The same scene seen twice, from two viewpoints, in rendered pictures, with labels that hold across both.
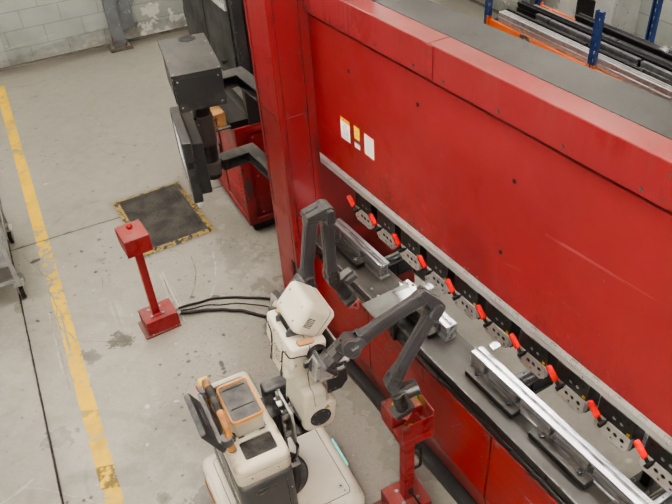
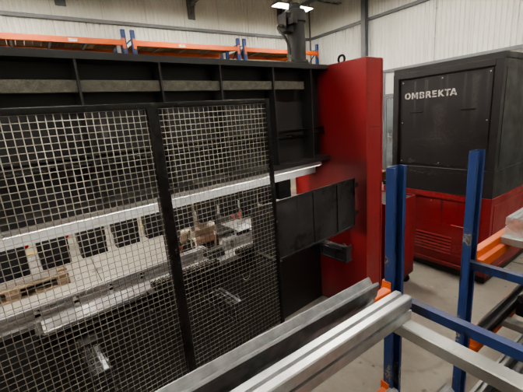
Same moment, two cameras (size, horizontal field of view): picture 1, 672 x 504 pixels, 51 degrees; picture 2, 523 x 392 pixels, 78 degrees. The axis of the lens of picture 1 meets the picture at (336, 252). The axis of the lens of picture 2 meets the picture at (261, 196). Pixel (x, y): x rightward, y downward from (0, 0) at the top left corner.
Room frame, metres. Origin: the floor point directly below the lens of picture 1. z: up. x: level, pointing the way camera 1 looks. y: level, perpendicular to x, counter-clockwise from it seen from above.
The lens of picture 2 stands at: (2.22, -2.97, 1.91)
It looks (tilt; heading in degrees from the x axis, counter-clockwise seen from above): 14 degrees down; 80
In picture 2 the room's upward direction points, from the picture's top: 5 degrees counter-clockwise
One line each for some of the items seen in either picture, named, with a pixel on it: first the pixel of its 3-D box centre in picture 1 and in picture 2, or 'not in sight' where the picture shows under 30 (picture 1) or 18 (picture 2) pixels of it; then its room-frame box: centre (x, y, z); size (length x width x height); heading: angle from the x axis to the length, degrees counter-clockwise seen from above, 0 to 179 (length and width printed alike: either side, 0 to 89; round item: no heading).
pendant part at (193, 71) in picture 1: (202, 127); not in sight; (3.42, 0.66, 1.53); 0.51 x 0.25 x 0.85; 16
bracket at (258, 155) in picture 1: (249, 166); not in sight; (3.56, 0.46, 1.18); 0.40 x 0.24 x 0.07; 28
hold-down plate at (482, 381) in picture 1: (492, 391); not in sight; (1.99, -0.63, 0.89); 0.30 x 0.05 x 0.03; 28
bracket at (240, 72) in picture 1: (237, 89); not in sight; (3.56, 0.46, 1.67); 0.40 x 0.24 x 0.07; 28
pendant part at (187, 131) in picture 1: (192, 152); not in sight; (3.35, 0.73, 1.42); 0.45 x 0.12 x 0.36; 16
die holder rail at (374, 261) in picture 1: (359, 247); not in sight; (3.03, -0.13, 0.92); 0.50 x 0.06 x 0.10; 28
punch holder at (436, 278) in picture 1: (443, 270); (227, 203); (2.39, -0.47, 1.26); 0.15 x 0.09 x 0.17; 28
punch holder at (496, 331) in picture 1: (504, 321); (181, 215); (2.04, -0.66, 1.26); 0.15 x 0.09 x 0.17; 28
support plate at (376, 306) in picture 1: (394, 304); (237, 225); (2.48, -0.26, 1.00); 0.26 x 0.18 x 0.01; 118
